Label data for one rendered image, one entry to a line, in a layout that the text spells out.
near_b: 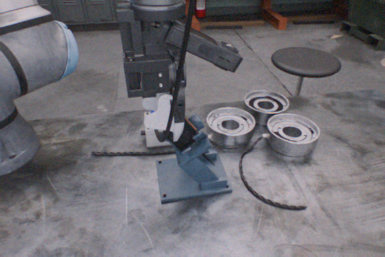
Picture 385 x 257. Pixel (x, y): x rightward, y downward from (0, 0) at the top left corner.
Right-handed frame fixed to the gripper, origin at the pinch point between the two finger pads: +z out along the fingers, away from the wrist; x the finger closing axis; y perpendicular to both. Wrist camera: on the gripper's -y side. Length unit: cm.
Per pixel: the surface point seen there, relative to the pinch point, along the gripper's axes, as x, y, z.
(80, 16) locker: -336, 69, 73
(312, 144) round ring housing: -1.0, -26.9, 8.7
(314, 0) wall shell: -378, -260, 78
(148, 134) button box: -9.8, 4.8, 8.4
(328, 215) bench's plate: 12.5, -22.9, 11.8
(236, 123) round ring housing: -11.8, -14.7, 9.4
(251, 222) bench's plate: 11.7, -9.9, 11.8
